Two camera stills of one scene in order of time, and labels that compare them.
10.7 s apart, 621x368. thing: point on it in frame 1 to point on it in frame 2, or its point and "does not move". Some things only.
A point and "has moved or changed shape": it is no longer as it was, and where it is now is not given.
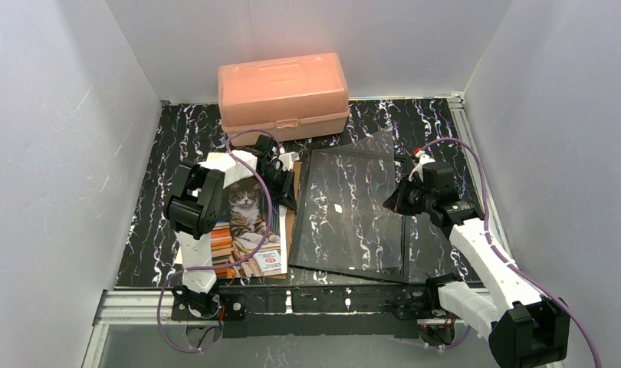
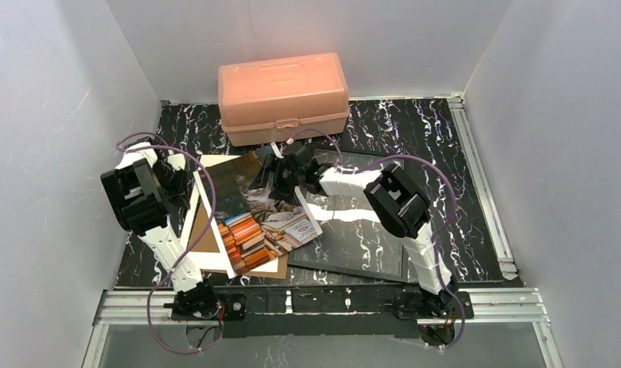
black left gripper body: x=282 y=179 to x=173 y=179
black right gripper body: x=405 y=198 to x=278 y=172
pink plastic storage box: x=262 y=102 does not move
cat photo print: x=244 y=228 has moved or changed shape
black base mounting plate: x=296 y=311 does not move
